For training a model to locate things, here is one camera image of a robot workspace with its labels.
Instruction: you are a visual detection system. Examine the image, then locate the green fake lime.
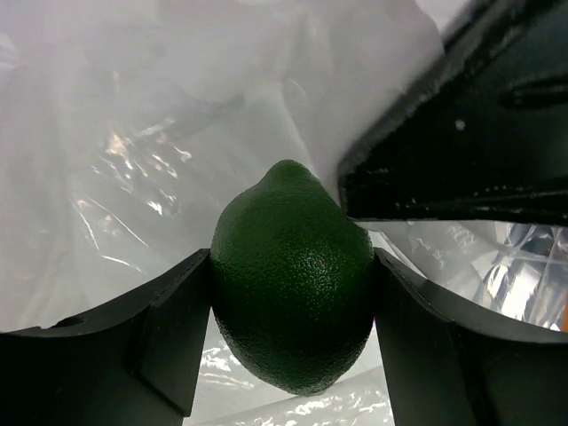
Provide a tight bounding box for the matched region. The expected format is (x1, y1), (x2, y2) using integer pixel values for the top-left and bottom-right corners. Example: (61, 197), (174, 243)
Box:
(209, 160), (375, 396)

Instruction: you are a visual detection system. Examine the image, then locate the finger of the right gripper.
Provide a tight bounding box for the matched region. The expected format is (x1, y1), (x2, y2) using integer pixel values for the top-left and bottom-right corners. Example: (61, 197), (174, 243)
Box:
(338, 1), (567, 225)

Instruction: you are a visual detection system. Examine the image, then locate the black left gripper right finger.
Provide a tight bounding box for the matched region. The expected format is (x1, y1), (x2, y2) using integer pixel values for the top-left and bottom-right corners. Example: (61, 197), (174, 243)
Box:
(375, 248), (567, 426)

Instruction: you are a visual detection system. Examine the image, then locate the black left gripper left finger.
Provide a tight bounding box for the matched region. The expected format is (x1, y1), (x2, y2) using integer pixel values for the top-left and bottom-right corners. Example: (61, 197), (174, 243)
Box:
(1, 249), (210, 425)

